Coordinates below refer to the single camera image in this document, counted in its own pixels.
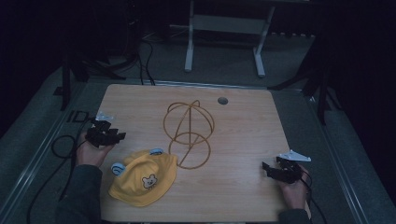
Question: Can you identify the person's left hand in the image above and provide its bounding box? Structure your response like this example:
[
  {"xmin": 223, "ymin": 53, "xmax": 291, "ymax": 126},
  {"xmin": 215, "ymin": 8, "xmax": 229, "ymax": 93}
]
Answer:
[{"xmin": 75, "ymin": 132, "xmax": 116, "ymax": 169}]

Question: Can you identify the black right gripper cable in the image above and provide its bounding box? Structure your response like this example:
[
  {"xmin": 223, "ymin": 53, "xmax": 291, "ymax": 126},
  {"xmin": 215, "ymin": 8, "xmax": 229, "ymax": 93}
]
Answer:
[{"xmin": 299, "ymin": 170, "xmax": 329, "ymax": 224}]

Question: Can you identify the person's right hand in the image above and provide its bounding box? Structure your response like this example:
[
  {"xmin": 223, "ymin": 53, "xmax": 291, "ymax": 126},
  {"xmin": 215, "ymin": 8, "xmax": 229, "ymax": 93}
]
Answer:
[{"xmin": 277, "ymin": 165, "xmax": 311, "ymax": 211}]

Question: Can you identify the black tripod stand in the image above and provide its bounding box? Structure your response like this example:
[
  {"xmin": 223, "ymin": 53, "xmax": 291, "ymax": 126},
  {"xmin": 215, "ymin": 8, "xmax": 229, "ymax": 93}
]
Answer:
[
  {"xmin": 53, "ymin": 46, "xmax": 127, "ymax": 112},
  {"xmin": 266, "ymin": 36, "xmax": 343, "ymax": 127}
]

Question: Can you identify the yellow bear hat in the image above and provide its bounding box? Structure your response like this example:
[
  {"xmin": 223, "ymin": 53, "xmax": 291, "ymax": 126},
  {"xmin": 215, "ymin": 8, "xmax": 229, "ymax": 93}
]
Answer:
[{"xmin": 107, "ymin": 147, "xmax": 178, "ymax": 208}]

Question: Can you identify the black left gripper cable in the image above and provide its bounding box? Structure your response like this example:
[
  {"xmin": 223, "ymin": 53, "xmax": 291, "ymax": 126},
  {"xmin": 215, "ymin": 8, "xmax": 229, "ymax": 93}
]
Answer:
[{"xmin": 26, "ymin": 118, "xmax": 94, "ymax": 224}]

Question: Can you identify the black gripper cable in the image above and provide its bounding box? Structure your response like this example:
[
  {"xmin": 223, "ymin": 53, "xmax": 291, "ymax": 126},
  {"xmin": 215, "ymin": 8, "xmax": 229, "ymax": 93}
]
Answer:
[
  {"xmin": 299, "ymin": 170, "xmax": 329, "ymax": 224},
  {"xmin": 26, "ymin": 118, "xmax": 94, "ymax": 224}
]

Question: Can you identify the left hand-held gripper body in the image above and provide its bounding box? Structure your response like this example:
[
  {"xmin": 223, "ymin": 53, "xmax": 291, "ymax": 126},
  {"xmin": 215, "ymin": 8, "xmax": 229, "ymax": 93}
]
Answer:
[{"xmin": 85, "ymin": 112, "xmax": 119, "ymax": 148}]

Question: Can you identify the white metal desk frame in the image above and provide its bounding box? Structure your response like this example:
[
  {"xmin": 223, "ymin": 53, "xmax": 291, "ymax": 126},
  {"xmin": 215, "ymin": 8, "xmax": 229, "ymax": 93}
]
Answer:
[{"xmin": 184, "ymin": 0, "xmax": 276, "ymax": 78}]

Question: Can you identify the black floor cable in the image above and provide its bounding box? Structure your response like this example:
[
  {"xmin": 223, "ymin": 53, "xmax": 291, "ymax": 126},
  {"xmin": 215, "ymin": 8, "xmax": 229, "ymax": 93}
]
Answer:
[{"xmin": 135, "ymin": 39, "xmax": 157, "ymax": 87}]

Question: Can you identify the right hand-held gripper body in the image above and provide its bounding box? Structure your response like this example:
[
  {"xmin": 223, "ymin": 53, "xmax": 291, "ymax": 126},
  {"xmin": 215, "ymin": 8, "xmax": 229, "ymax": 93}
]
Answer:
[{"xmin": 276, "ymin": 148, "xmax": 312, "ymax": 185}]

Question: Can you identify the golden wire hat stand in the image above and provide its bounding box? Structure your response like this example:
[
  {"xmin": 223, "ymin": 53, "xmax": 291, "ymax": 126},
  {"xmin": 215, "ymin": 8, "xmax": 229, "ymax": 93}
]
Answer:
[{"xmin": 163, "ymin": 99, "xmax": 216, "ymax": 171}]

